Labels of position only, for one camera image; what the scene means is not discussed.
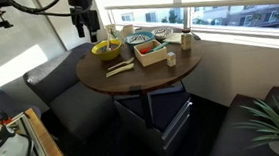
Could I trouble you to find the black base cable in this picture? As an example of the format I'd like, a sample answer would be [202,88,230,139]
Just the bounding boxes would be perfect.
[15,131,37,156]

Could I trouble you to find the teal utensil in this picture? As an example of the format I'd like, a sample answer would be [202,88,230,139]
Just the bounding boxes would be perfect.
[148,41,172,54]

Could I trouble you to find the white paper napkin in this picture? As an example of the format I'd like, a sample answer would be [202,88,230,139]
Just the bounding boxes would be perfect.
[162,31,185,47]

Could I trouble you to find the black and white patterned bowl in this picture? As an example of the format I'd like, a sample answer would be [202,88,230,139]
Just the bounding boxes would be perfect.
[151,26,176,42]

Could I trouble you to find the wooden base board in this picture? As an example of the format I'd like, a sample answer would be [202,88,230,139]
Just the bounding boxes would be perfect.
[24,105,74,156]

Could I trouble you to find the dark sofa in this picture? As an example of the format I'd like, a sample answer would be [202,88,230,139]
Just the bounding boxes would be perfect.
[202,85,279,156]

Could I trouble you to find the blue round stool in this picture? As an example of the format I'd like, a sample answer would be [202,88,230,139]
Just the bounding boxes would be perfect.
[0,85,43,122]

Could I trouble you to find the blue bowl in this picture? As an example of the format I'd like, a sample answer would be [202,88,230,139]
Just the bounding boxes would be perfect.
[123,30,156,52]

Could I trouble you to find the white window frame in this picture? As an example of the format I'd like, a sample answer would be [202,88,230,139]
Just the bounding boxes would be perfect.
[103,0,279,55]

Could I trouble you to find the dark grey armchair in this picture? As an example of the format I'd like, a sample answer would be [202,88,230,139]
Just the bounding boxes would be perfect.
[20,40,119,149]

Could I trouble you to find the beige cup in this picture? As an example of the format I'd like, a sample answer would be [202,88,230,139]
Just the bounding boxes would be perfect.
[120,23,136,39]

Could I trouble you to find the pale wooden fork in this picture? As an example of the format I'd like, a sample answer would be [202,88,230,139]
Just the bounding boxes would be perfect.
[104,62,136,79]

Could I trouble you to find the grey drawer cabinet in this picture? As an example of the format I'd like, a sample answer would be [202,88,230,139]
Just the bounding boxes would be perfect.
[112,84,198,156]

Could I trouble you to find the light wooden box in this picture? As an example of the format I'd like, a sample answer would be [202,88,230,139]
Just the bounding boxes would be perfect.
[133,38,170,68]

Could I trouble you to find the glass jar with dark lid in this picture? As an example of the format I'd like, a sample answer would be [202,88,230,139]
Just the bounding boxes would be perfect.
[179,28,194,52]

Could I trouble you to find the printed paper cup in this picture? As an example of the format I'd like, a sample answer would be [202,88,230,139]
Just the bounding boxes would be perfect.
[104,23,119,42]

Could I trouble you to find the red utensil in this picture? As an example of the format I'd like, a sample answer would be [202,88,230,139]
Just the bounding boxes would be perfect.
[138,46,154,55]

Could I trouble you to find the yellow bowl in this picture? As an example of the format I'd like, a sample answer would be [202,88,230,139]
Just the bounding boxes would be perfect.
[89,38,124,63]

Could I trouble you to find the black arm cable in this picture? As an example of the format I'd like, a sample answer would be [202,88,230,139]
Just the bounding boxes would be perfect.
[5,0,92,23]

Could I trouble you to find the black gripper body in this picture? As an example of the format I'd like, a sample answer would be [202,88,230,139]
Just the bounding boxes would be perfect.
[69,4,102,37]

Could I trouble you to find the aluminium profile frame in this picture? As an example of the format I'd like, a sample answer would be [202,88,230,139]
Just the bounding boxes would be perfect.
[4,109,55,156]

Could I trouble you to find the round dark wooden table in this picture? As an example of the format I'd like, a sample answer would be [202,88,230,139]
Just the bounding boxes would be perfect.
[73,24,210,134]

